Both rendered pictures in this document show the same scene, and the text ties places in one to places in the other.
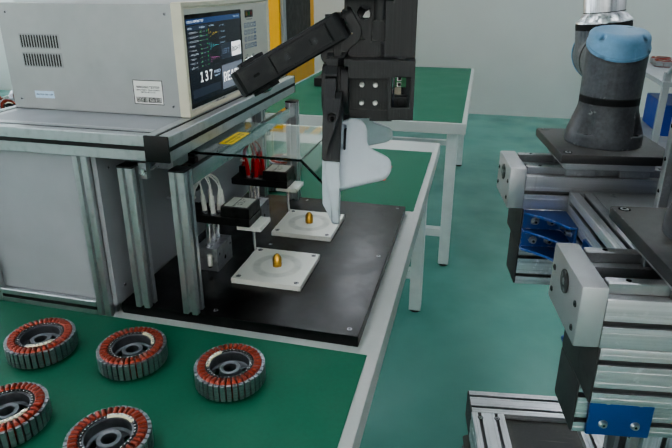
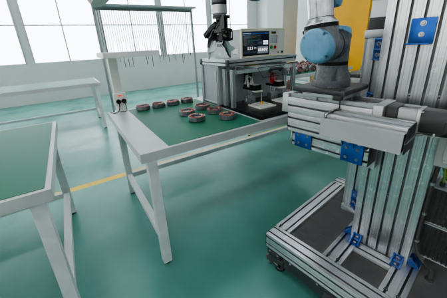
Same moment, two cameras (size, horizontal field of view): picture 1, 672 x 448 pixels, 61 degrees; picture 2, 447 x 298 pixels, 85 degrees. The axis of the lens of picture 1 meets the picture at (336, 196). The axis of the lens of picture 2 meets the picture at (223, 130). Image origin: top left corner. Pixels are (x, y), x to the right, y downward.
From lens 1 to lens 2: 99 cm
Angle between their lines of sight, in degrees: 42
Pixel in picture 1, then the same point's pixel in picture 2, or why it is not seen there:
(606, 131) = not seen: hidden behind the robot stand
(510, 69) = not seen: outside the picture
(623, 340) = (293, 110)
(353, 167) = (211, 48)
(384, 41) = (221, 26)
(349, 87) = (215, 34)
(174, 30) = (239, 35)
